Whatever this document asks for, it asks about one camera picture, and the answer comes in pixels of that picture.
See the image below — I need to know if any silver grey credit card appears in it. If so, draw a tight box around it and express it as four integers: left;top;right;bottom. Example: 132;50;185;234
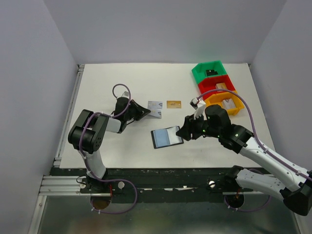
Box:
148;101;163;110

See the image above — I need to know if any black leather card holder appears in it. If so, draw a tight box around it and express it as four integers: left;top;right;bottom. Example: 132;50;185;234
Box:
150;125;185;149

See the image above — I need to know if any gold credit card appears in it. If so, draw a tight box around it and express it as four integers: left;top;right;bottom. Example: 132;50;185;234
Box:
166;100;182;109

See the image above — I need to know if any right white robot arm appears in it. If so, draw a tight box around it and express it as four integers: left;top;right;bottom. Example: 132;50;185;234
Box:
176;105;312;216

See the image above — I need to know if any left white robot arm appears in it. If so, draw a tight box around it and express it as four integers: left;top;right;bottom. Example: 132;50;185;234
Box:
68;97;151;181

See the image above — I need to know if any yellow plastic bin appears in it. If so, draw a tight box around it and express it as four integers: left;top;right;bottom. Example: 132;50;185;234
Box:
204;91;244;116

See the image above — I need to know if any white box in yellow bin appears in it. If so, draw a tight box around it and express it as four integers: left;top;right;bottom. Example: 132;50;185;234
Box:
221;98;236;110

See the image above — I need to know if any red plastic bin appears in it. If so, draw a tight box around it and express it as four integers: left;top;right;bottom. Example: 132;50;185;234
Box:
198;75;236;94

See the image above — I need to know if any white box in red bin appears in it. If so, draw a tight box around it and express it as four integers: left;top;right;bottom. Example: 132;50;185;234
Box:
215;83;227;92

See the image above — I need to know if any black part in green bin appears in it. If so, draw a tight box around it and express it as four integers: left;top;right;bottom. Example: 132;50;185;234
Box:
205;69;218;77

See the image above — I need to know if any green plastic bin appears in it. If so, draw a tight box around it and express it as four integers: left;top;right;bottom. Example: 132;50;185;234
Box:
192;60;227;84

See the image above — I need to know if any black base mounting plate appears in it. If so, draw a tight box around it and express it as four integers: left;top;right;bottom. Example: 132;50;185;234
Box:
80;167;259;204

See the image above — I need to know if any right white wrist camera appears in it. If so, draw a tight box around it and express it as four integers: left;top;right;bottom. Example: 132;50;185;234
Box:
190;97;206;119

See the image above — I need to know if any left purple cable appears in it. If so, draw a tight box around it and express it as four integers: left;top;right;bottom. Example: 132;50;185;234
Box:
80;84;138;215

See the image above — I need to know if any purple cable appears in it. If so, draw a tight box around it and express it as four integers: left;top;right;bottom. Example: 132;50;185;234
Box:
80;84;138;215
196;89;312;213

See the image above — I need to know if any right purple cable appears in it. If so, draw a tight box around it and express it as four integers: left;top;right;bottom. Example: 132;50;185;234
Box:
196;89;312;213

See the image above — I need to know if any aluminium extrusion rail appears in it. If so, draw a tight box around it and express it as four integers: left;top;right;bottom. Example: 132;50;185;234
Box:
39;64;85;196

